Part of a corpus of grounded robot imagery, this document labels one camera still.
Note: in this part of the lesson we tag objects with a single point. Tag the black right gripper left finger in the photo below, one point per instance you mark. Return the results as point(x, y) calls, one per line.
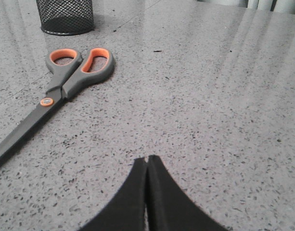
point(125, 211)

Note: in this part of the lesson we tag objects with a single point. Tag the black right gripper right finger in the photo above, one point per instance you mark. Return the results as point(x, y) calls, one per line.
point(168, 207)

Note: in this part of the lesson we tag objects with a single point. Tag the grey orange handled scissors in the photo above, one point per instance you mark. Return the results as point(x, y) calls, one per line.
point(71, 73)

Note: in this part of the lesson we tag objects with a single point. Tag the black mesh pen cup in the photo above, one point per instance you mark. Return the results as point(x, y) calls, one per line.
point(66, 17)

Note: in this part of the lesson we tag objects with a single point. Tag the grey curtain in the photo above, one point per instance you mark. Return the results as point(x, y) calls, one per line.
point(280, 6)

